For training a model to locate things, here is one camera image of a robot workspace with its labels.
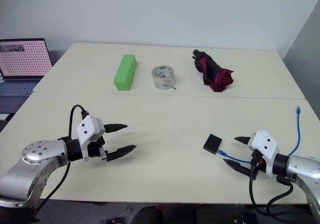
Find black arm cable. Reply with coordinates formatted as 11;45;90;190
34;104;90;216
248;168;295;216

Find dark rounded shape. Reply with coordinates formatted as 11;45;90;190
132;204;166;224

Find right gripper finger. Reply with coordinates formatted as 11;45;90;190
233;135;251;146
222;158;252;177

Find blue Ethernet cable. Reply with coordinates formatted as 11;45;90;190
215;105;302;164

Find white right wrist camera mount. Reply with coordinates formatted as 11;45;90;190
249;130;280;178

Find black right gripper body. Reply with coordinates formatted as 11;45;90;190
246;132;264;180

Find grey partition panel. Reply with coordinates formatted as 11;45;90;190
279;0;320;123

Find open laptop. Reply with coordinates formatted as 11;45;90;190
0;37;54;98

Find green rectangular block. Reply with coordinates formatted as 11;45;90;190
113;54;139;93

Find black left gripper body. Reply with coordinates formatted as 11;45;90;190
85;118;109;162

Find clear tape roll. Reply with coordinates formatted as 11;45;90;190
150;64;177;91

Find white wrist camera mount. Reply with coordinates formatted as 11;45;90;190
249;130;280;178
75;115;104;163

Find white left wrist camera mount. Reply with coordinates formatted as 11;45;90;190
75;115;104;163

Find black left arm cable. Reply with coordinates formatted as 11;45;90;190
34;104;90;216

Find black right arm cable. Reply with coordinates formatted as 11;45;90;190
248;168;295;216

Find folded black red umbrella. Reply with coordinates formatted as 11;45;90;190
191;49;235;94

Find small black square box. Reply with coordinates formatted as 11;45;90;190
202;133;223;155

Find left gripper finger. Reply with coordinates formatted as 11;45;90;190
103;123;128;134
106;144;138;163

